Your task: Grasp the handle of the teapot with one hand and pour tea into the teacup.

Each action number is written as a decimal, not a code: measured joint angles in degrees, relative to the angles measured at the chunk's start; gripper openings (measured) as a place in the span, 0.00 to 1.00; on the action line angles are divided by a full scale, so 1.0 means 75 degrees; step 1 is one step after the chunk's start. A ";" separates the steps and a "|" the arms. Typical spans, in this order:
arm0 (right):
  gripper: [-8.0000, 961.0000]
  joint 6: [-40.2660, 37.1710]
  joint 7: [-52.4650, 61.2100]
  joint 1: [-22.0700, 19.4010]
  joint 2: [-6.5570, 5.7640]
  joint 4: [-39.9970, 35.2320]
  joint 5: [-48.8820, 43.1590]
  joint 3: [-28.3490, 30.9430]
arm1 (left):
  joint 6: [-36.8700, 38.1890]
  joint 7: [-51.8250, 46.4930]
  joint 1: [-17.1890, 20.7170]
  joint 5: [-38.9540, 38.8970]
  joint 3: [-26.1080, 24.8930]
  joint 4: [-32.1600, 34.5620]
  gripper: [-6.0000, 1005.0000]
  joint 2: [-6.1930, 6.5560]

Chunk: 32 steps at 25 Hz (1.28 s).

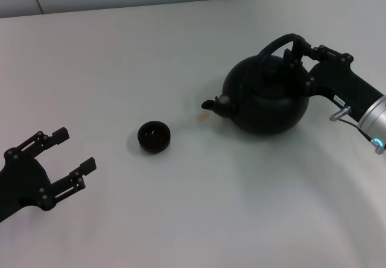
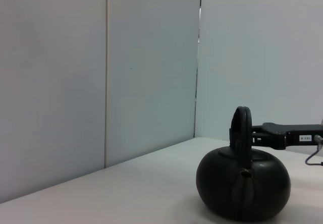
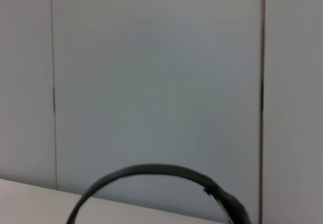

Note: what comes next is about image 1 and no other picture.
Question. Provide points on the black round teapot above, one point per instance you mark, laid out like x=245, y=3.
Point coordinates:
x=265, y=111

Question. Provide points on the small dark teacup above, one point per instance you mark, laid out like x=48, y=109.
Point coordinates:
x=153, y=144

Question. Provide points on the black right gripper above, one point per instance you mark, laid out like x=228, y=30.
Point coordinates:
x=337, y=81

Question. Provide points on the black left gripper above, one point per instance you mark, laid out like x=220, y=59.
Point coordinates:
x=24, y=183

